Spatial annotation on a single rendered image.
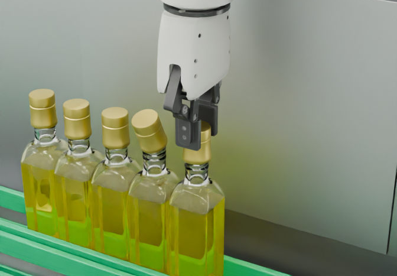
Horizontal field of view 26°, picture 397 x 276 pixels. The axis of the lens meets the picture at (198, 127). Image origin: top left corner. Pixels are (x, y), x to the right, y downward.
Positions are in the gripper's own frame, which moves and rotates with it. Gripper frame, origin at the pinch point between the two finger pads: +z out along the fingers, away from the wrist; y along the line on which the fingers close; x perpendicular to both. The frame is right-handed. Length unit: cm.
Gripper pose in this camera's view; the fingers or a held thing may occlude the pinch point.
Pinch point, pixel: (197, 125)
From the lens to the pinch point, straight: 103.0
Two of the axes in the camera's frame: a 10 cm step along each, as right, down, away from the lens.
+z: 0.0, 8.9, 4.5
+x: 8.8, 2.2, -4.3
